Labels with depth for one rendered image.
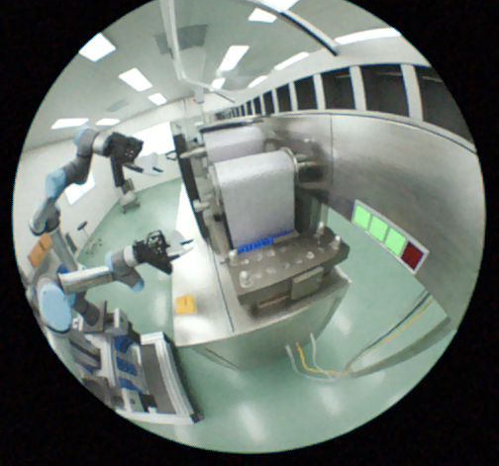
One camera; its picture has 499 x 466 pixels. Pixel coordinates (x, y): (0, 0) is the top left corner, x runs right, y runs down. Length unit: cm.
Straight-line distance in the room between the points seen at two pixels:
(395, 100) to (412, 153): 16
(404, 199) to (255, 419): 147
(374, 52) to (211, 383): 181
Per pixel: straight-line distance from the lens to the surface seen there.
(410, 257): 43
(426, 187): 37
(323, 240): 61
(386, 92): 49
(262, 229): 60
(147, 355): 156
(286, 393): 143
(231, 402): 147
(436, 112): 44
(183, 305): 64
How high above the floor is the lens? 142
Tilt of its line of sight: 31 degrees down
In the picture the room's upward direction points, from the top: 9 degrees counter-clockwise
